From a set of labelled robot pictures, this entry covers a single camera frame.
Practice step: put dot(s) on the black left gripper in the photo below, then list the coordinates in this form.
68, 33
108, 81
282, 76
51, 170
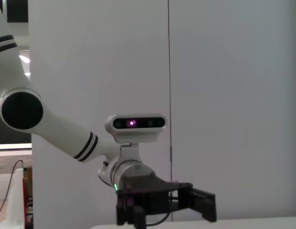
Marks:
157, 198

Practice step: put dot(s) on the white background stand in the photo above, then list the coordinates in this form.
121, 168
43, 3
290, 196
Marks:
16, 202

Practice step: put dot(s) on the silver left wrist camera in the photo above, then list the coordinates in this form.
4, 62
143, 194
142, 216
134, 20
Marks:
138, 136

